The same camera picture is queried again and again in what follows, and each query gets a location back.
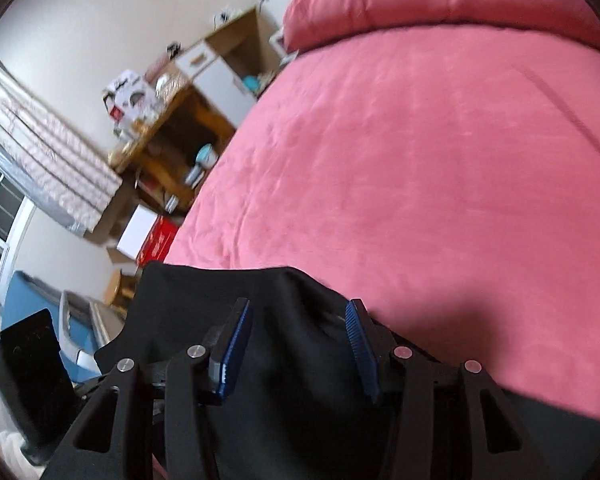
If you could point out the white printed box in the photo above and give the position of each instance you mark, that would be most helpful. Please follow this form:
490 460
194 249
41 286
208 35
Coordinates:
130 97

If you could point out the patterned curtain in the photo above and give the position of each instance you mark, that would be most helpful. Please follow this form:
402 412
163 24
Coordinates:
40 160

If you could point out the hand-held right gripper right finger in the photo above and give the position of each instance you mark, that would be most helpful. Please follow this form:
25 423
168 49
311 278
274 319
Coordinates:
362 355

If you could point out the pink bed blanket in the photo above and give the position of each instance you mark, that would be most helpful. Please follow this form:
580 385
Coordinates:
405 170

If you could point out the white drawer cabinet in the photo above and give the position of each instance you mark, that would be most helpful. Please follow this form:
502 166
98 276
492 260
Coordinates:
220 77

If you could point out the light blue container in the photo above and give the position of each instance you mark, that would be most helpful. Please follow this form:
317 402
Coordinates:
205 156

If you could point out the wooden stool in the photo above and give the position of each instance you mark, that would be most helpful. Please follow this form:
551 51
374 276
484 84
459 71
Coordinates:
120 287

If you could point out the wooden desk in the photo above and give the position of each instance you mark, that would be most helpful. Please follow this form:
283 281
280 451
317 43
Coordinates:
180 135

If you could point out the black pants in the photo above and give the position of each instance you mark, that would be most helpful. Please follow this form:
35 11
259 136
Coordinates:
290 400

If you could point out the blue chair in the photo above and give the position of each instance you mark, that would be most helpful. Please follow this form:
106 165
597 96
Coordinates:
27 295

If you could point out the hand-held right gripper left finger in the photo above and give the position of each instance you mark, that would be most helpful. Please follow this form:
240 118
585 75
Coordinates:
232 355

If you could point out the white and red box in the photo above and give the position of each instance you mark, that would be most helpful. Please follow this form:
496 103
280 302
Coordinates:
147 237

